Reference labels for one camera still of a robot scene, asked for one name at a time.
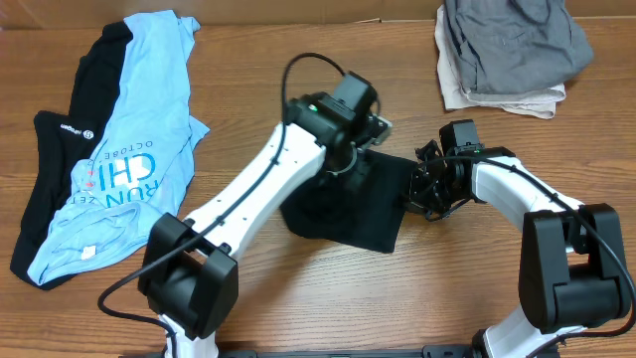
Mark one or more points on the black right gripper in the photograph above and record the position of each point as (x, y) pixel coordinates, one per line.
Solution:
(416, 199)

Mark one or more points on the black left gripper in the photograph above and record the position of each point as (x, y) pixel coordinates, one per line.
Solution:
(329, 170)

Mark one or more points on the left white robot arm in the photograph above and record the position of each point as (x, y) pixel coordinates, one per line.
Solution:
(190, 272)

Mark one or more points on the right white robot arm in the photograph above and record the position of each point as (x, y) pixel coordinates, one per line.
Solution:
(573, 277)

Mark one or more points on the beige folded garment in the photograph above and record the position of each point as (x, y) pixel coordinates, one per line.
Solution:
(539, 103)

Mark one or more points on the grey folded shorts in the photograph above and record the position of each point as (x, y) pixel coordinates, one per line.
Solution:
(514, 46)

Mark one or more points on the light blue printed t-shirt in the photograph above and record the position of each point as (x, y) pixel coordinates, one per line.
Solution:
(144, 162)

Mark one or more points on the black logo t-shirt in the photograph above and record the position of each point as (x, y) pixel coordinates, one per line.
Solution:
(64, 139)

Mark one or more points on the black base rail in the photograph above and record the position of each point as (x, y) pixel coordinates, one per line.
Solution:
(372, 352)

